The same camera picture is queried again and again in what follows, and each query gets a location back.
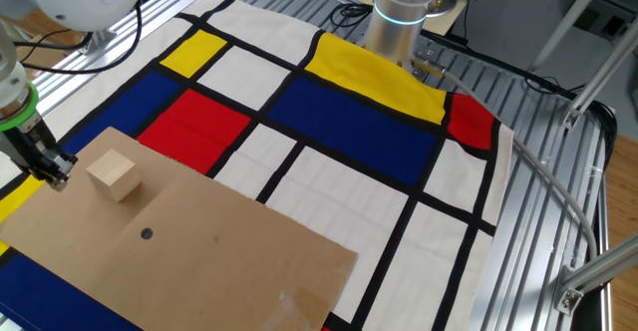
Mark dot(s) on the brown cardboard sheet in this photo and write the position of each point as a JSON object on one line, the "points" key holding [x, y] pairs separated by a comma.
{"points": [[199, 261]]}

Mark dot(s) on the aluminium strut with bracket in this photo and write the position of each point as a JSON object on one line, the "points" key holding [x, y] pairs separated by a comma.
{"points": [[598, 267], [95, 44], [608, 74]]}

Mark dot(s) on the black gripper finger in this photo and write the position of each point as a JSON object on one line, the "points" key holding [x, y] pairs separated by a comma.
{"points": [[62, 166], [37, 173]]}

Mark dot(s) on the grey diagonal pole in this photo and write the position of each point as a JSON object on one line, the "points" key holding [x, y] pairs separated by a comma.
{"points": [[569, 19]]}

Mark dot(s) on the light wooden cube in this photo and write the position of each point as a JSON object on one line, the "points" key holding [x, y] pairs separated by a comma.
{"points": [[114, 176]]}

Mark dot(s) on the open cardboard box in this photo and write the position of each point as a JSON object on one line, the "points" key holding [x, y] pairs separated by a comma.
{"points": [[50, 54]]}

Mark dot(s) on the colour block patterned cloth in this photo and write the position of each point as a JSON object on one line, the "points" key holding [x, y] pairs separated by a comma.
{"points": [[359, 131]]}

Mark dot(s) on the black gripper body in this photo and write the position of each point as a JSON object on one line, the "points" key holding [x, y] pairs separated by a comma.
{"points": [[27, 144]]}

